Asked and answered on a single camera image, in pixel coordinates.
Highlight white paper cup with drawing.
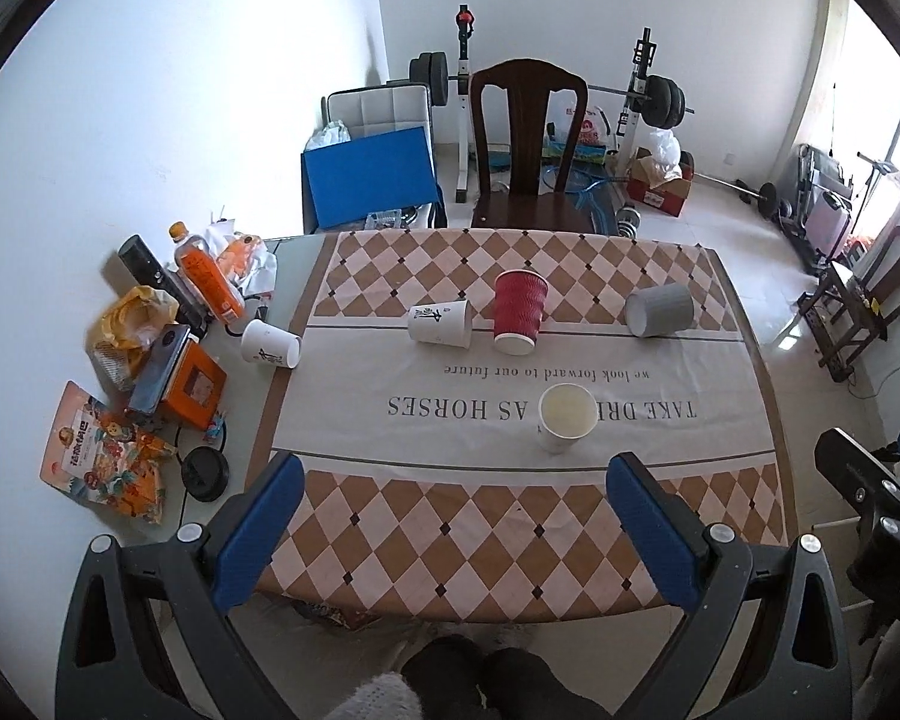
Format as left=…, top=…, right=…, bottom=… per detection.
left=538, top=382, right=600, bottom=454

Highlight white paper cup table edge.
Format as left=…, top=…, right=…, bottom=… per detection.
left=240, top=319, right=302, bottom=369

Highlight grey ribbed cup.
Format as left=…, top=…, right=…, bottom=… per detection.
left=624, top=283, right=694, bottom=338

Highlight red ripple paper cup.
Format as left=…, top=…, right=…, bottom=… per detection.
left=493, top=268, right=549, bottom=356

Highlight white paper cup lying centre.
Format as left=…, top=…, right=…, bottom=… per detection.
left=406, top=299, right=473, bottom=349

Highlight black round lid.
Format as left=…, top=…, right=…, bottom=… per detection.
left=180, top=445, right=229, bottom=502

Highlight dark wooden side chair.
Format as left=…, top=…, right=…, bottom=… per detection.
left=797, top=226, right=900, bottom=383

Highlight orange box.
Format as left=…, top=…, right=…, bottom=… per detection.
left=157, top=341, right=227, bottom=431

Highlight colourful snack bag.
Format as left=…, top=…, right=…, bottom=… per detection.
left=40, top=382, right=176, bottom=525

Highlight grey blue phone box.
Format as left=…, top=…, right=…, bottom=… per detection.
left=126, top=323, right=191, bottom=418

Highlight yellow plastic bag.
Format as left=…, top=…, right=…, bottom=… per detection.
left=89, top=284, right=180, bottom=392

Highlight checkered printed tablecloth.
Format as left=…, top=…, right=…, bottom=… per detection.
left=250, top=229, right=797, bottom=622

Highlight white crumpled wrapper bags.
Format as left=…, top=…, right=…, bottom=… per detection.
left=201, top=218, right=278, bottom=298

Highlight floor barbell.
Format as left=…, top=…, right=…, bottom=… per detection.
left=694, top=171, right=781, bottom=218

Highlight orange drink bottle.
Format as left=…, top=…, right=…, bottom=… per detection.
left=169, top=221, right=245, bottom=325

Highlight red cardboard box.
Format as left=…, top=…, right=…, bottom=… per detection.
left=626, top=148, right=696, bottom=218

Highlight blue board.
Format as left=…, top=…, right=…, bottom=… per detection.
left=301, top=127, right=440, bottom=234

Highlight barbell on rack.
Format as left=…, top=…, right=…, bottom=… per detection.
left=391, top=52, right=694, bottom=130

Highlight white padded chair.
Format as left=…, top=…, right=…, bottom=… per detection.
left=301, top=82, right=447, bottom=234

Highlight white squat rack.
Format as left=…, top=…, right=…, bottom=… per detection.
left=452, top=4, right=656, bottom=203

